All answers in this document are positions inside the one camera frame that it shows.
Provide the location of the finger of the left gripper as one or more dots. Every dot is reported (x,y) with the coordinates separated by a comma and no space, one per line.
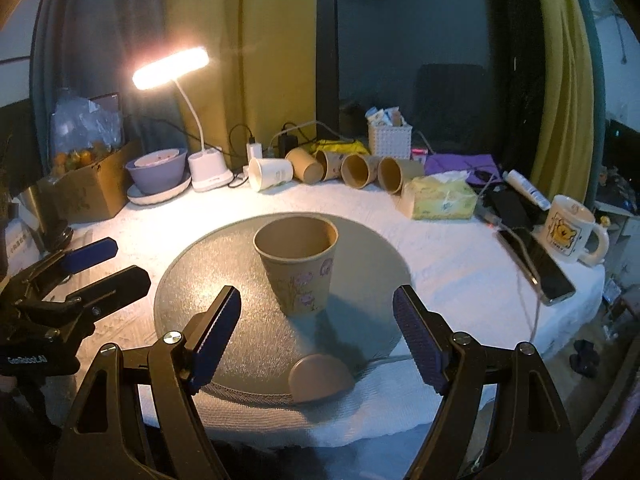
(106,296)
(62,264)

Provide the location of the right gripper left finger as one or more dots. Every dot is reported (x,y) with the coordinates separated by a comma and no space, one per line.
(134,415)

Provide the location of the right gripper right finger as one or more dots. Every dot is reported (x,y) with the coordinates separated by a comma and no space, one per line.
(529,435)

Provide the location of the patterned brown paper cup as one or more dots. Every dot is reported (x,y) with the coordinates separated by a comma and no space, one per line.
(298,253)

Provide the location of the white paper cup lying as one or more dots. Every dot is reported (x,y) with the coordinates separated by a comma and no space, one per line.
(266,173)

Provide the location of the brown paper cup lying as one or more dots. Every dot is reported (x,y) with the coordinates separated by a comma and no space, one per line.
(306,168)
(394,173)
(331,163)
(359,170)

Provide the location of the cardboard box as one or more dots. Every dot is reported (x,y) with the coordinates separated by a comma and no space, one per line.
(96,192)

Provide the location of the white plate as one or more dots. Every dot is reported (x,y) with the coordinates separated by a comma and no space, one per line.
(136,197)

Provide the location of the purple bowl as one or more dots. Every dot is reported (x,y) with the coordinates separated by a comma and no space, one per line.
(157,171)

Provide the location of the plastic bag of fruit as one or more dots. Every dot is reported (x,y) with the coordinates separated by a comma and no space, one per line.
(83,130)

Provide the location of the black smartphone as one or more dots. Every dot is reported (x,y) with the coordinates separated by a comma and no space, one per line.
(549,281)

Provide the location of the white desk lamp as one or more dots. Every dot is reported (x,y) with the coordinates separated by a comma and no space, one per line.
(207,167)

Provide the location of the brown round lid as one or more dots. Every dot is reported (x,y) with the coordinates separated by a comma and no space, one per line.
(319,377)

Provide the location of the white cartoon mug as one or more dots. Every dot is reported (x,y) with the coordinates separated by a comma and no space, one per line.
(572,234)

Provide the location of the white power adapter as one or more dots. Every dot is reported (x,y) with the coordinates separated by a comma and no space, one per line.
(253,150)

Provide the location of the yellow tissue pack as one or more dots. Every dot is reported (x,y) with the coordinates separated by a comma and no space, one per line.
(444,196)

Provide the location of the white tube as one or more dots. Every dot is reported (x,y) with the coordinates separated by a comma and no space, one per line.
(527,189)

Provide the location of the black power adapter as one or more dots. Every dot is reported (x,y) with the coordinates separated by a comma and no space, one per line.
(286,142)

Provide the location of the purple cloth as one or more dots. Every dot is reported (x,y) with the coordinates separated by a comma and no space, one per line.
(481,169)

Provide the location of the yellow snack bag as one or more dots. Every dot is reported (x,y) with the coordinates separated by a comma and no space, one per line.
(337,146)

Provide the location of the white perforated basket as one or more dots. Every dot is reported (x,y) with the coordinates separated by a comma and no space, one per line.
(390,141)

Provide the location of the yellow curtain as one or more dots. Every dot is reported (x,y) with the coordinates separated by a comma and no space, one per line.
(262,69)

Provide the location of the grey plug with white cable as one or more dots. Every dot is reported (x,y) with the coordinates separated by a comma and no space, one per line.
(292,127)

